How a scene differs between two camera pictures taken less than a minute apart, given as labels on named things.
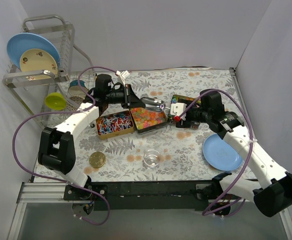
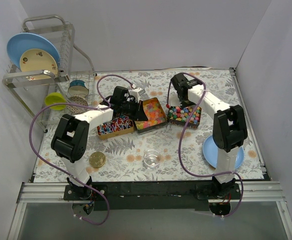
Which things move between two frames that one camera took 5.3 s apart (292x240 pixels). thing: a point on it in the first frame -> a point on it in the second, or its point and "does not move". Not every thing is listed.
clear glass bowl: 151,158 does not move
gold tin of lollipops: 115,124 does not move
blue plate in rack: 20,43 does not move
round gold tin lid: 97,159 does not move
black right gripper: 183,122 -> 183,99
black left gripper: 129,96 -> 138,110
